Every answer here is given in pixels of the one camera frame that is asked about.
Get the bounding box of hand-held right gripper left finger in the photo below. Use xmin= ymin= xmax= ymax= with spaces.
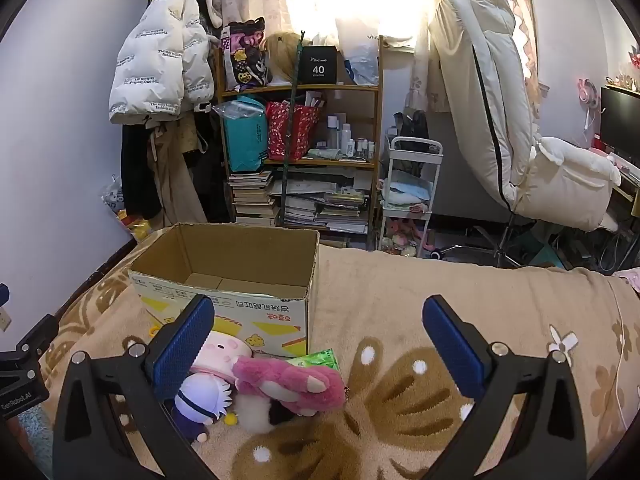
xmin=52 ymin=294 xmax=221 ymax=480

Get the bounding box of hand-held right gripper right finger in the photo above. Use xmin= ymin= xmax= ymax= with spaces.
xmin=421 ymin=295 xmax=588 ymax=480

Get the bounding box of pink pig plush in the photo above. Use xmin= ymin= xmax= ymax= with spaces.
xmin=187 ymin=329 xmax=251 ymax=386

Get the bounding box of white-haired doll plush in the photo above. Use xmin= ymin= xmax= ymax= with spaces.
xmin=172 ymin=375 xmax=236 ymax=443

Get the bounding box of fluffy white and black plush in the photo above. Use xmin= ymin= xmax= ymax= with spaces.
xmin=225 ymin=395 xmax=301 ymax=433

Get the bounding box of printed cardboard box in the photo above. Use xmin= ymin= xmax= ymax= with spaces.
xmin=127 ymin=222 xmax=321 ymax=361

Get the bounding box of pink bear plush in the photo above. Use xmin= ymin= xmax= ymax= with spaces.
xmin=232 ymin=355 xmax=347 ymax=417

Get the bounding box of green snack packet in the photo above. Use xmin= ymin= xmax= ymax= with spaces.
xmin=287 ymin=349 xmax=343 ymax=376

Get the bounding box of light blue fluffy cloth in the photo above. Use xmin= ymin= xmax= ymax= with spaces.
xmin=7 ymin=402 xmax=55 ymax=466

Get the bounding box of beige floral blanket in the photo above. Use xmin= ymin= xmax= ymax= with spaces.
xmin=37 ymin=230 xmax=640 ymax=480

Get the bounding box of stack of books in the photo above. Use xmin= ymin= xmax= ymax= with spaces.
xmin=229 ymin=170 xmax=281 ymax=226

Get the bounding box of beige hanging coat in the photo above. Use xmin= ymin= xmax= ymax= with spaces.
xmin=149 ymin=119 xmax=208 ymax=227

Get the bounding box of white trolley cart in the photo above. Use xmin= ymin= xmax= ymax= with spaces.
xmin=377 ymin=136 xmax=443 ymax=256

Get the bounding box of black hanging coat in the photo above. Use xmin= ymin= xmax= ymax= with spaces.
xmin=120 ymin=110 xmax=163 ymax=221

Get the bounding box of pile of papers and booklets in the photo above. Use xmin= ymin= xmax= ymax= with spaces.
xmin=282 ymin=180 xmax=373 ymax=235

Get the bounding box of teal paper bag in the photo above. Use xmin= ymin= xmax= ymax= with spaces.
xmin=215 ymin=96 xmax=270 ymax=173

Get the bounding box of black bag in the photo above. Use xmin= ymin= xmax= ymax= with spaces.
xmin=392 ymin=110 xmax=431 ymax=153

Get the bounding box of row of white bottles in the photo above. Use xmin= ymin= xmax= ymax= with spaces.
xmin=325 ymin=115 xmax=378 ymax=158

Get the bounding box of beige padded chair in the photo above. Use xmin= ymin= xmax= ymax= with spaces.
xmin=429 ymin=0 xmax=623 ymax=268

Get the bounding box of red gift bag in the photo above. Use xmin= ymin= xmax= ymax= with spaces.
xmin=265 ymin=101 xmax=321 ymax=162

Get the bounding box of green pole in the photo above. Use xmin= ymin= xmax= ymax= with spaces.
xmin=279 ymin=30 xmax=307 ymax=226

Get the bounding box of black monitor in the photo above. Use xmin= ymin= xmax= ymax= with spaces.
xmin=600 ymin=85 xmax=640 ymax=171

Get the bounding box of wooden shelf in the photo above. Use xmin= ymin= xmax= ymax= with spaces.
xmin=216 ymin=35 xmax=386 ymax=251

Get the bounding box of pink desk fan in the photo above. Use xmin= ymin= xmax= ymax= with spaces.
xmin=576 ymin=78 xmax=601 ymax=108

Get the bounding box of white plastic bag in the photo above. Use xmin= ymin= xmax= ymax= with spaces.
xmin=342 ymin=35 xmax=381 ymax=87

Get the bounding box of white puffer jacket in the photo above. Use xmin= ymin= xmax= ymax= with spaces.
xmin=109 ymin=0 xmax=221 ymax=125

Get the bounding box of colourful cartoon bag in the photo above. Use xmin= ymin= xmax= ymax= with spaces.
xmin=220 ymin=17 xmax=268 ymax=92

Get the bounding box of blonde wig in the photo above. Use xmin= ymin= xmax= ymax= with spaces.
xmin=264 ymin=31 xmax=301 ymax=86

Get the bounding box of black box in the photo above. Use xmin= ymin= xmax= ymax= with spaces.
xmin=296 ymin=45 xmax=338 ymax=84

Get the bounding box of white cable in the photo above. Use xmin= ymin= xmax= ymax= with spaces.
xmin=606 ymin=280 xmax=632 ymax=433

